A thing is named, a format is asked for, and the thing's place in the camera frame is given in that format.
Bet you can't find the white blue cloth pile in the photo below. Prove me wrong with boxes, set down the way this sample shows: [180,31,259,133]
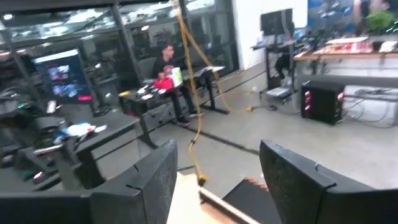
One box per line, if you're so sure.
[66,122,108,138]

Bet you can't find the black computer tower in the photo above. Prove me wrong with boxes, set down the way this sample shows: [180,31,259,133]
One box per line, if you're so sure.
[300,80,345,126]

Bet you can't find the black table frame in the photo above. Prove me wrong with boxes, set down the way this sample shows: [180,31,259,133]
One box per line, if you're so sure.
[198,186,262,224]

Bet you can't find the black monitor with lit screen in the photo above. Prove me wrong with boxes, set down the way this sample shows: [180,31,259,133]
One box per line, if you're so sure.
[33,49,93,105]

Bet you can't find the black office desk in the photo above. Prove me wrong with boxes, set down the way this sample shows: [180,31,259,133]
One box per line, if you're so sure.
[118,65,231,150]
[34,105,159,190]

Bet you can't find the wooden top workbench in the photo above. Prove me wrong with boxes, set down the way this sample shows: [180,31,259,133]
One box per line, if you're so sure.
[294,35,398,128]

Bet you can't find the white container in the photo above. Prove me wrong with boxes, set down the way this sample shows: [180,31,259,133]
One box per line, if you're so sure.
[170,67,184,88]

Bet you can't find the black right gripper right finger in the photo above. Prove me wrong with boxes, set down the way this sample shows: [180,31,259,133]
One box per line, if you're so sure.
[259,139,398,224]

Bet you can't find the red plastic box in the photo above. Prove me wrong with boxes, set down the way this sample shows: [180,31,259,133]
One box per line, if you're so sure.
[152,77,174,91]

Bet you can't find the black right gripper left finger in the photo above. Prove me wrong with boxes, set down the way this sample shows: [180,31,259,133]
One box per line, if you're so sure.
[0,139,178,224]

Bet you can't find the black mat with orange edge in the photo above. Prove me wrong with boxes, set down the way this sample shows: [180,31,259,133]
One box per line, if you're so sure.
[222,177,282,224]

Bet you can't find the yellow hanging cable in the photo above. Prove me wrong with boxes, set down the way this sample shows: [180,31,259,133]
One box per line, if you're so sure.
[172,0,208,187]
[183,24,254,113]

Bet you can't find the potted green plant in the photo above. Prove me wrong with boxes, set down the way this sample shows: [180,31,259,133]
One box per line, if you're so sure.
[365,11,396,34]

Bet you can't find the person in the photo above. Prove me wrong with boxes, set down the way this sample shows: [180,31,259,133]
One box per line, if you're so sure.
[151,43,205,127]

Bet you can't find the black monitor on stand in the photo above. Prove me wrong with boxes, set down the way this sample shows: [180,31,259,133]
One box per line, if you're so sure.
[251,8,300,103]

